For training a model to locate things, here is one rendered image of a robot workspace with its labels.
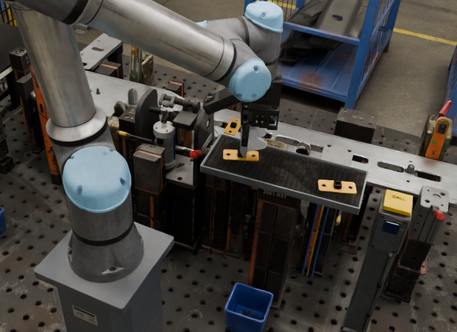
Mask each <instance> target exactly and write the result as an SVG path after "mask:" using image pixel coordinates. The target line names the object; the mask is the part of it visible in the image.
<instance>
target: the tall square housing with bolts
mask: <svg viewBox="0 0 457 332"><path fill-rule="evenodd" d="M353 155H354V151H353V150H351V149H348V148H343V147H340V146H335V145H332V144H325V146H324V149H323V151H322V155H321V157H320V159H323V160H326V161H330V162H334V163H338V164H342V165H347V166H350V165H351V162H352V157H353ZM336 213H337V210H336V209H334V208H331V207H326V206H323V205H319V204H316V203H312V207H311V213H310V216H309V220H308V222H307V226H306V228H305V234H304V238H303V243H302V246H301V251H299V252H300V254H299V256H300V257H299V258H297V260H298V263H296V265H297V266H296V267H292V268H296V270H295V271H294V272H299V273H301V274H302V275H303V274H304V273H305V275H304V276H307V277H309V278H310V276H311V277H313V278H315V279H316V278H317V277H319V278H321V277H322V274H323V272H325V270H324V268H325V269H326V268H327V266H326V265H327V264H328V262H330V260H329V257H330V254H329V253H328V248H329V245H330V242H331V237H332V234H333V229H334V226H335V221H336V218H337V215H336Z"/></svg>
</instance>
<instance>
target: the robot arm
mask: <svg viewBox="0 0 457 332"><path fill-rule="evenodd" d="M1 1H3V2H5V3H8V4H10V6H11V9H12V12H13V14H14V18H15V20H16V23H17V25H18V29H19V31H20V34H21V37H22V40H23V42H24V46H25V48H26V50H27V54H28V56H29V59H30V62H31V65H32V68H33V71H34V73H35V77H36V78H37V82H38V84H39V87H40V90H41V93H42V96H43V98H44V101H45V104H46V107H47V109H48V113H49V115H50V118H49V120H48V121H47V124H46V131H47V134H48V137H49V139H50V142H51V144H52V148H53V150H54V153H55V156H56V159H57V162H58V166H59V169H60V173H61V177H62V181H63V186H64V189H65V194H66V197H67V202H68V206H69V214H70V218H71V226H72V229H73V230H72V233H71V237H70V240H69V244H68V247H67V256H68V260H69V265H70V267H71V269H72V270H73V272H74V273H75V274H76V275H78V276H79V277H81V278H82V279H85V280H88V281H90V282H98V283H105V282H113V281H116V280H120V279H122V278H125V277H127V276H128V275H129V274H131V273H133V272H134V271H135V270H136V269H137V268H138V267H139V265H140V263H141V261H142V259H143V254H144V248H143V239H142V236H141V234H140V232H139V231H138V230H137V227H136V226H135V223H134V222H133V209H132V199H131V173H130V170H129V166H128V164H127V162H126V160H125V159H124V157H123V156H122V155H121V154H120V153H118V152H117V151H116V148H115V146H114V143H113V139H112V136H111V133H110V129H109V125H108V122H107V118H106V115H105V112H104V111H103V110H102V109H101V108H100V107H98V106H96V105H95V104H94V101H93V98H92V94H91V91H90V87H89V84H88V80H87V77H86V72H85V69H84V65H83V62H82V58H81V55H80V51H79V48H78V44H77V41H76V38H75V34H74V31H73V27H72V25H75V24H77V23H79V22H80V23H82V24H85V25H87V26H89V27H91V28H94V29H96V30H98V31H100V32H102V33H105V34H107V35H109V36H112V37H114V38H116V39H119V40H120V41H123V42H125V43H127V44H130V45H132V46H135V47H136V48H139V49H141V50H143V51H146V52H148V53H150V54H153V55H154V56H157V57H159V58H161V59H164V60H166V61H169V62H170V63H173V64H175V65H177V66H179V67H182V68H184V69H187V70H189V71H191V72H193V73H195V74H198V75H200V76H202V77H204V78H207V79H208V80H212V81H214V82H216V83H218V84H221V85H223V86H225V87H226V88H225V89H222V90H220V91H218V92H216V93H213V94H210V95H208V96H206V97H205V98H204V100H203V109H204V110H205V112H206V114H207V115H210V114H213V113H215V112H218V111H220V110H223V109H225V108H227V107H230V106H232V105H235V104H237V103H240V102H241V137H240V153H241V155H242V157H243V158H246V155H247V152H249V151H253V150H260V149H264V148H266V146H267V143H266V141H264V140H262V139H261V138H259V137H264V136H265V135H266V131H265V130H264V129H267V130H275V131H276V130H277V125H278V120H279V114H280V97H281V91H282V75H281V74H277V64H278V57H279V51H280V41H281V36H282V31H283V28H282V27H283V11H282V9H281V8H280V7H279V6H278V5H276V4H274V3H271V2H267V1H256V2H253V3H250V4H249V5H248V6H247V8H246V12H245V16H241V17H238V18H229V19H222V20H211V21H206V20H204V22H198V23H195V22H193V21H191V20H189V19H187V18H185V17H183V16H181V15H179V14H177V13H175V12H173V11H171V10H170V9H168V8H166V7H164V6H162V5H160V4H158V3H156V2H154V1H152V0H1ZM276 116H277V121H276V125H274V124H275V117H276ZM270 124H273V125H270Z"/></svg>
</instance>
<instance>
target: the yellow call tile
mask: <svg viewBox="0 0 457 332"><path fill-rule="evenodd" d="M412 201H413V196H411V195H406V194H403V193H399V192H396V191H393V190H388V189H386V192H385V195H384V202H383V206H382V209H383V210H388V211H391V212H395V213H398V214H402V215H406V216H410V214H411V207H412Z"/></svg>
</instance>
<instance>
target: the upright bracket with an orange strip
mask: <svg viewBox="0 0 457 332"><path fill-rule="evenodd" d="M29 62H30V59H29ZM29 66H30V70H31V76H32V81H33V87H34V91H35V98H36V102H37V108H38V112H39V119H40V123H41V129H42V133H43V137H44V143H45V147H46V154H47V158H48V164H49V169H50V176H51V180H52V183H53V184H55V185H58V186H60V185H61V184H62V182H61V175H60V171H59V167H58V162H57V159H56V156H55V153H54V150H53V148H52V144H51V142H50V139H49V137H48V134H47V131H46V124H47V121H48V120H49V118H50V115H49V113H48V109H47V107H46V104H45V101H44V99H42V97H41V90H40V87H39V84H38V82H37V78H36V77H35V73H34V71H33V68H32V65H31V62H30V65H29Z"/></svg>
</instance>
